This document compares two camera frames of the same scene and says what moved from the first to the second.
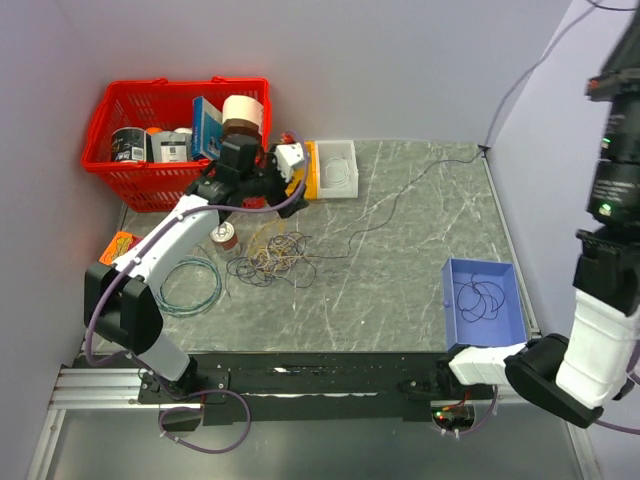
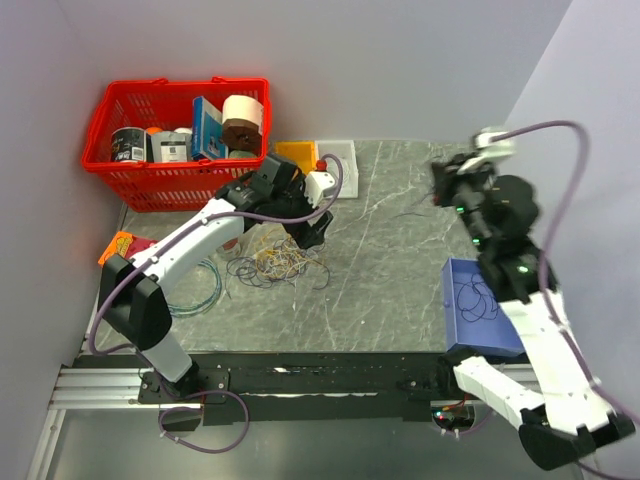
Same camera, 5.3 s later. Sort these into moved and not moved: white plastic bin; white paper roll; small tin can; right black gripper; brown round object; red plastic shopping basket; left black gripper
Moved: left black gripper; right black gripper
Not moved: red plastic shopping basket; small tin can; white plastic bin; brown round object; white paper roll
